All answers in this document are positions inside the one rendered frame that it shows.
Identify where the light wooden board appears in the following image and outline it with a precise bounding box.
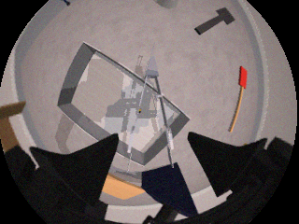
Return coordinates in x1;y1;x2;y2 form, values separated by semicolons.
102;173;145;199

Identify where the white round disc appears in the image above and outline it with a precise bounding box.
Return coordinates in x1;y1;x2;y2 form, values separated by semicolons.
158;0;179;8

